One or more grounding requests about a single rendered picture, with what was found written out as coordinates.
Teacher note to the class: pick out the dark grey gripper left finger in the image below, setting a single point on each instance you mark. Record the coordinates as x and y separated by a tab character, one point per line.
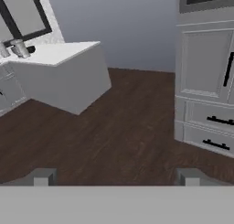
42	175

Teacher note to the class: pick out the tall white cupboard unit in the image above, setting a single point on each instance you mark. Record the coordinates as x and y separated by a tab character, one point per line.
201	81

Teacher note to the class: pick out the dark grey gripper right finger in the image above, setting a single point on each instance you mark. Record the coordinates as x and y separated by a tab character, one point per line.
190	175

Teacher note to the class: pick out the white counter cupboard run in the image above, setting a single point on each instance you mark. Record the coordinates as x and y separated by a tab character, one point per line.
70	78

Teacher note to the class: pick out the small black object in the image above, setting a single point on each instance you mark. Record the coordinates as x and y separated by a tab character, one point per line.
31	49

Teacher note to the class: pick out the black framed window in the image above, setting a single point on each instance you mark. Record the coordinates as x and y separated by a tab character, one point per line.
23	12

